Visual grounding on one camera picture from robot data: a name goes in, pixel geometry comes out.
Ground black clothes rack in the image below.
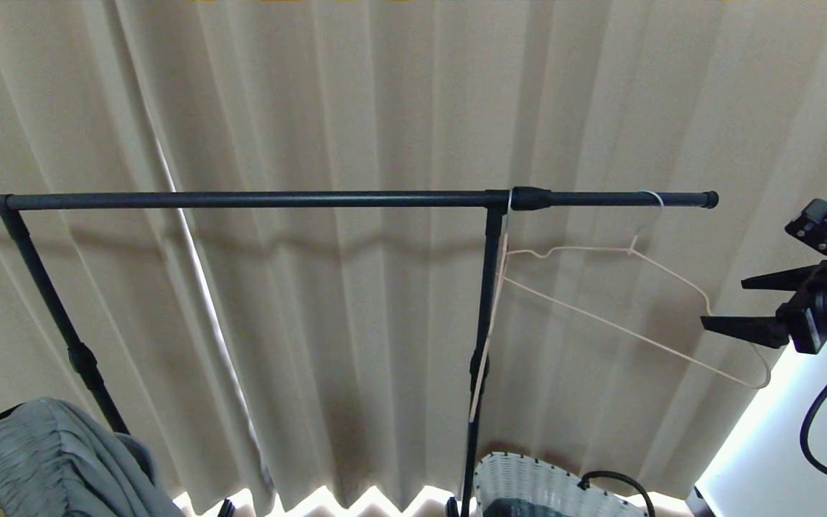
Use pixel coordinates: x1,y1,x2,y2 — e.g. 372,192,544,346
0,187,720,517

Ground pale grey shorts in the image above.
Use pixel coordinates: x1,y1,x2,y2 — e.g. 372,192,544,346
0,397,186,517

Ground pink clothes hanger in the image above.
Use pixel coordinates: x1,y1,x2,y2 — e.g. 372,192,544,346
503,190,774,391
469,208,512,424

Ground white laundry basket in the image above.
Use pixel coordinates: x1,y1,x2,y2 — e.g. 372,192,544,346
472,452,667,517

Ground beige curtain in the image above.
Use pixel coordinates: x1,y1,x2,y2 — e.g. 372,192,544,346
0,0,827,515

